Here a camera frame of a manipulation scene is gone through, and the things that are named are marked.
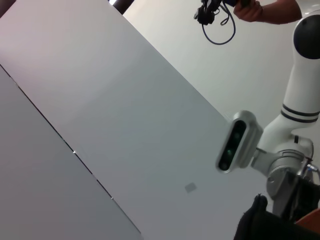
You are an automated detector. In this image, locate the person forearm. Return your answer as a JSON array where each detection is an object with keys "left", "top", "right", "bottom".
[{"left": 261, "top": 0, "right": 304, "bottom": 26}]

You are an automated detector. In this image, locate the orange bag strap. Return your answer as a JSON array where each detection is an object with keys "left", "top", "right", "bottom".
[{"left": 294, "top": 208, "right": 320, "bottom": 226}]

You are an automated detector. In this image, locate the right gripper connector cable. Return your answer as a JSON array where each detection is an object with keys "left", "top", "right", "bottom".
[{"left": 299, "top": 154, "right": 320, "bottom": 181}]

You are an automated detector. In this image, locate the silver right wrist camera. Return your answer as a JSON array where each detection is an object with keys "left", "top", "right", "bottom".
[{"left": 214, "top": 109, "right": 264, "bottom": 174}]

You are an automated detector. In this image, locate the person hand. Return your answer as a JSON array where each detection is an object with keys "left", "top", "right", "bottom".
[{"left": 233, "top": 0, "right": 265, "bottom": 23}]

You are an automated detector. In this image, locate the black food bag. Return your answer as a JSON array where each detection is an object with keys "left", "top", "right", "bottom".
[{"left": 233, "top": 194, "right": 320, "bottom": 240}]

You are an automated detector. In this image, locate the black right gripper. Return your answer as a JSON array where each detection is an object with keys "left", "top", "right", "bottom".
[{"left": 281, "top": 171, "right": 320, "bottom": 223}]

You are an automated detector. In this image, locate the black device with looped cable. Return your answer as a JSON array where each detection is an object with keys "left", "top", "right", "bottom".
[{"left": 193, "top": 0, "right": 238, "bottom": 46}]

